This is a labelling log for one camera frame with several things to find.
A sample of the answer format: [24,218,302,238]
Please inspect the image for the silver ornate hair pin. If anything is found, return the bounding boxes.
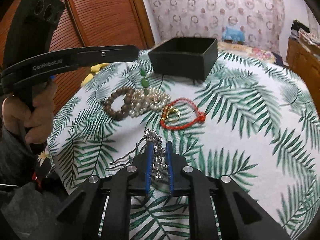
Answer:
[106,128,168,181]

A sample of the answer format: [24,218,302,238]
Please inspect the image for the brown wooden bead bracelet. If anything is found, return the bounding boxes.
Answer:
[103,87,136,121]

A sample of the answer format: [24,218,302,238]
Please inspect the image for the green jade pendant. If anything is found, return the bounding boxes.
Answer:
[140,68,149,95]

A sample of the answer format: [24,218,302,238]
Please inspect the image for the large white pearl necklace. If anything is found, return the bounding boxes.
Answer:
[128,87,172,118]

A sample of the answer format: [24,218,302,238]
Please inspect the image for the red braided cord bracelet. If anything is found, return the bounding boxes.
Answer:
[159,97,207,131]

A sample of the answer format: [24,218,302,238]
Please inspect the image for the gold ring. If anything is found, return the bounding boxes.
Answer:
[162,106,181,123]

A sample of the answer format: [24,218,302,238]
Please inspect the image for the black jewelry box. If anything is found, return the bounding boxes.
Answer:
[148,37,217,81]

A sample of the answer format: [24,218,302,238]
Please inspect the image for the person's left hand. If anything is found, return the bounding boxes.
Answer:
[2,81,57,144]

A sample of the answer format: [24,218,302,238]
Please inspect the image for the yellow Pikachu plush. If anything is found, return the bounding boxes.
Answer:
[80,63,108,87]

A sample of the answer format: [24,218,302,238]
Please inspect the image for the wooden louvered wardrobe door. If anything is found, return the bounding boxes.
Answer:
[0,0,156,116]

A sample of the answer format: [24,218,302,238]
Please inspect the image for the palm leaf print cloth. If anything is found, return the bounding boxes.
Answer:
[48,51,319,239]

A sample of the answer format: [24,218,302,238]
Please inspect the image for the patterned pink curtain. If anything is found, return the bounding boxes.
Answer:
[148,0,285,53]

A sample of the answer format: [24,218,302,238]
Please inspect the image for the floral bed quilt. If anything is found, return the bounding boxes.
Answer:
[217,41,276,64]

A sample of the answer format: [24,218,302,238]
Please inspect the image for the wooden sideboard cabinet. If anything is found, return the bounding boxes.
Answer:
[286,38,320,114]

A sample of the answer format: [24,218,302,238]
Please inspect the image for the blue plush toy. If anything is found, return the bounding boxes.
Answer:
[221,27,245,44]

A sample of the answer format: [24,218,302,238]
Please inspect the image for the stack of folded fabrics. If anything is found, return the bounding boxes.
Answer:
[291,20,319,46]

